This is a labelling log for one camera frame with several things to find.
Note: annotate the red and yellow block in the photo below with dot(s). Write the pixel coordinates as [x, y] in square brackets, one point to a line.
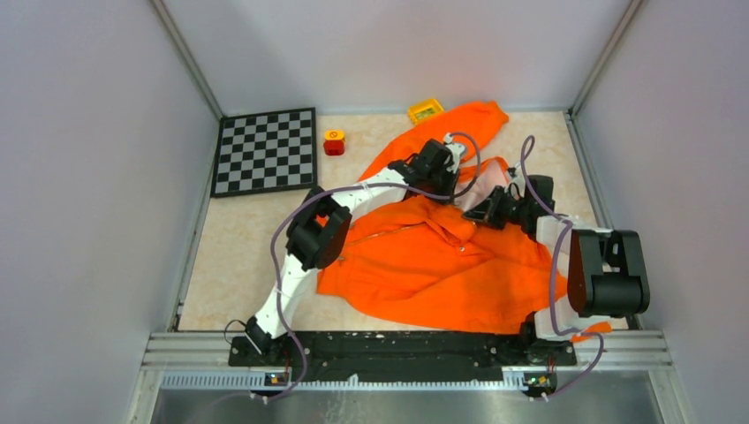
[334, 142]

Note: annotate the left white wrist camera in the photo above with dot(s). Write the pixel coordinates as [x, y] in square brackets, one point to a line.
[456, 150]

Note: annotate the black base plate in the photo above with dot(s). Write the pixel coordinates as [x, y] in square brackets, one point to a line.
[402, 356]

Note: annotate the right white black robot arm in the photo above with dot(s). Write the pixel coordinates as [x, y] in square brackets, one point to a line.
[605, 271]

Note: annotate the orange jacket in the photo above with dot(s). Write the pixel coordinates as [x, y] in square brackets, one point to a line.
[420, 262]

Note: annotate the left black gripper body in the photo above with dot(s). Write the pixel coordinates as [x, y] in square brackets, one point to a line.
[435, 177]

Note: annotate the yellow toy crate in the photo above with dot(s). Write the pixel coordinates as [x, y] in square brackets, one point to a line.
[423, 111]

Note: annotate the black and white chessboard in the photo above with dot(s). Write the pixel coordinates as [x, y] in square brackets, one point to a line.
[265, 152]

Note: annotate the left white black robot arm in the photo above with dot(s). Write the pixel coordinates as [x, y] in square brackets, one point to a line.
[316, 231]

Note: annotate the aluminium frame rail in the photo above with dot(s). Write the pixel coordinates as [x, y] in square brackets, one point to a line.
[199, 360]

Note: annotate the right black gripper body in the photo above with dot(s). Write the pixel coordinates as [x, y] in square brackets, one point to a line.
[514, 210]

